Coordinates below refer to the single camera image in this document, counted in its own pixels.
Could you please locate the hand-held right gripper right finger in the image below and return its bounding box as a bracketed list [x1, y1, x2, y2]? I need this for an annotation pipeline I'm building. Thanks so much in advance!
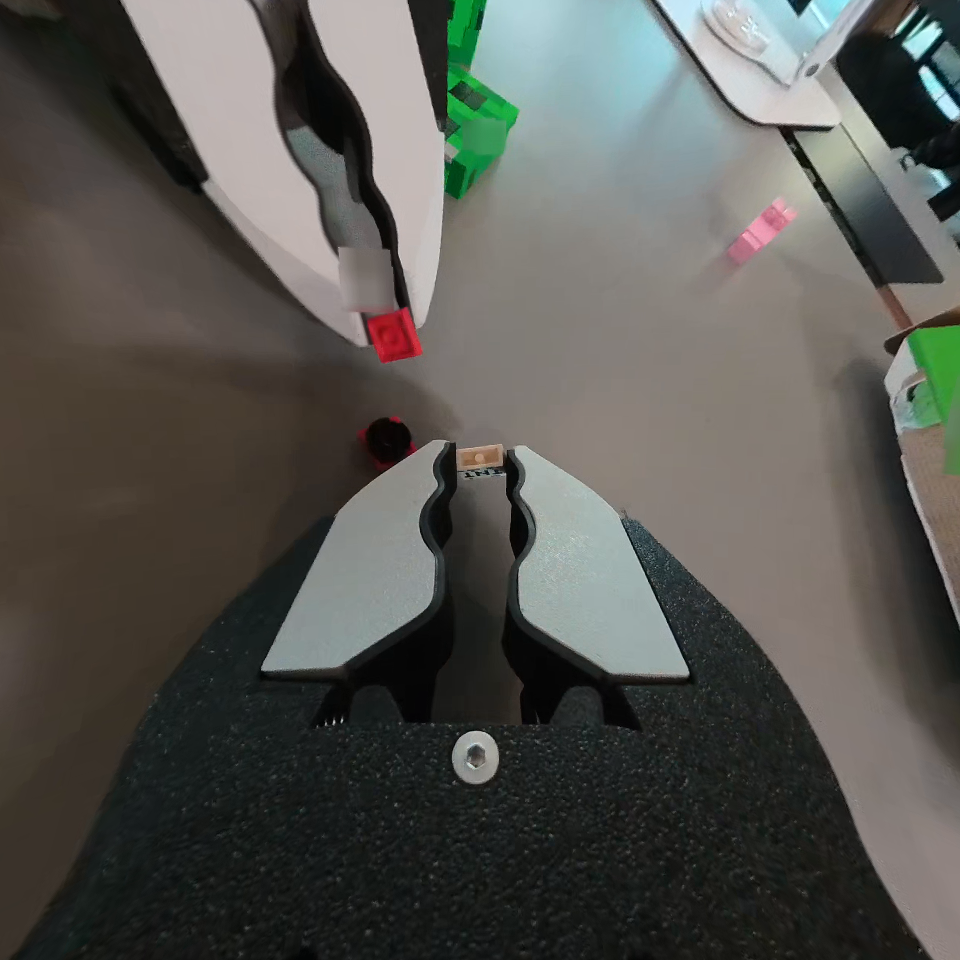
[504, 445, 692, 685]

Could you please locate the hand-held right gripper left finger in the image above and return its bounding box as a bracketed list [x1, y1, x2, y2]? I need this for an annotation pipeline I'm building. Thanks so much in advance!
[259, 439, 459, 682]

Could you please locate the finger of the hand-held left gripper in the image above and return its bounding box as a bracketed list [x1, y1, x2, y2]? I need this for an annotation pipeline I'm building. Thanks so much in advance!
[306, 0, 449, 329]
[122, 0, 397, 348]

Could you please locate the tan lego brick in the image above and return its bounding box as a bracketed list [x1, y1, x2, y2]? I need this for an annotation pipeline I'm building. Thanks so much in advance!
[455, 442, 513, 483]

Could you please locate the red lego brick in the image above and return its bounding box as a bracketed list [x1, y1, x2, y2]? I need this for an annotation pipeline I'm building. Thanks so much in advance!
[366, 306, 424, 365]

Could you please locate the green lego figure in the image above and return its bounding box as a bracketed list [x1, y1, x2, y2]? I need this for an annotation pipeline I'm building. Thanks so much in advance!
[441, 0, 521, 201]

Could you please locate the red and black lego piece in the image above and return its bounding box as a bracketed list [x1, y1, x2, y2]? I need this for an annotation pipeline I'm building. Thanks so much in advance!
[357, 415, 419, 471]

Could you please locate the pink lego brick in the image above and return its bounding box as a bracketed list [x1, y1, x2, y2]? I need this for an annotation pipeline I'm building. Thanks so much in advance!
[724, 197, 799, 266]

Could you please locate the green lego box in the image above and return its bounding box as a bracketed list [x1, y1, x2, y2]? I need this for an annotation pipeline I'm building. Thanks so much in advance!
[883, 303, 960, 627]

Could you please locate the white monitor stand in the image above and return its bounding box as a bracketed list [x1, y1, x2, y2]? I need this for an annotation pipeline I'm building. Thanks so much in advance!
[651, 0, 875, 130]

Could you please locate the black keyboard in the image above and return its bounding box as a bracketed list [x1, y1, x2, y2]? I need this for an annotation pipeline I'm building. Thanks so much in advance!
[782, 123, 946, 288]

